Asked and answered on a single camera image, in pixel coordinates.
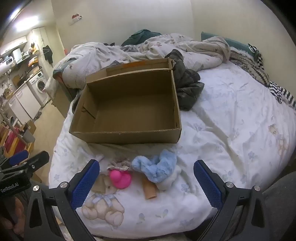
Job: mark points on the small white kitchen appliance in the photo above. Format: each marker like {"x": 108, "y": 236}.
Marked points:
{"x": 9, "y": 61}

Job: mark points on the person's left hand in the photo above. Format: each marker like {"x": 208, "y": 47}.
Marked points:
{"x": 17, "y": 210}

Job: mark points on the black white checkered cloth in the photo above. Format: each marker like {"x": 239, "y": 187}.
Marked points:
{"x": 255, "y": 54}

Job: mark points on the black white striped cloth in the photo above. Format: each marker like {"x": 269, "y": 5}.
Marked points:
{"x": 281, "y": 91}

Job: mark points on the black hanging garment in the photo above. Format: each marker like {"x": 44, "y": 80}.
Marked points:
{"x": 47, "y": 53}

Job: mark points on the beige floral quilt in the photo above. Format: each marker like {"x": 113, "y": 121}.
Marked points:
{"x": 97, "y": 55}

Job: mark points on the dark green garment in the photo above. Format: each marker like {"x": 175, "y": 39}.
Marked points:
{"x": 141, "y": 36}

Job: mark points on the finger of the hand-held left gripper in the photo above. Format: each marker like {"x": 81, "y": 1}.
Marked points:
{"x": 38, "y": 160}
{"x": 19, "y": 157}

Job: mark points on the patterned knit blanket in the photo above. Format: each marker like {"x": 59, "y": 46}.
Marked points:
{"x": 249, "y": 64}

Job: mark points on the white cabinet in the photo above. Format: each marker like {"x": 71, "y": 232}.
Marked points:
{"x": 25, "y": 102}

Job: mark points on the teal pillow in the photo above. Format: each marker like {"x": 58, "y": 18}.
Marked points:
{"x": 233, "y": 41}

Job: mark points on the small black cloth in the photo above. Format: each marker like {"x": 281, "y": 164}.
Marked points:
{"x": 108, "y": 44}

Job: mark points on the blue and white plush toy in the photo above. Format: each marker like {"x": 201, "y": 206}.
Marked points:
{"x": 157, "y": 169}

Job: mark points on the white cylindrical appliance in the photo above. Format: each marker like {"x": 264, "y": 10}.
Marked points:
{"x": 17, "y": 55}

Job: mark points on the white washing machine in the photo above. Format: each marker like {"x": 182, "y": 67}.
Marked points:
{"x": 39, "y": 85}

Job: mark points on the brown cardboard box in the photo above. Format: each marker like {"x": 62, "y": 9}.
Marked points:
{"x": 129, "y": 104}

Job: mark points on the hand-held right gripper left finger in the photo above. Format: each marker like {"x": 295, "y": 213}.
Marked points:
{"x": 85, "y": 184}

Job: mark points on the small floor cardboard box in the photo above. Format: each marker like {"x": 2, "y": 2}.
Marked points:
{"x": 30, "y": 132}

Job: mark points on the tan cardboard tube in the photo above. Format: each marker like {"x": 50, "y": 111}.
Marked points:
{"x": 149, "y": 190}

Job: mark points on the red storage bin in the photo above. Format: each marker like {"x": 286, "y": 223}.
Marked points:
{"x": 12, "y": 141}

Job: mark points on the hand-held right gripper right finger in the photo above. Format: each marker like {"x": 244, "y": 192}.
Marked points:
{"x": 208, "y": 183}

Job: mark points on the pink rubber duck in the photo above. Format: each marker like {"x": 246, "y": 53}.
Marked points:
{"x": 121, "y": 179}

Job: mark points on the beige lace scrunchie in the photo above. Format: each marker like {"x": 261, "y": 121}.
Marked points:
{"x": 122, "y": 163}

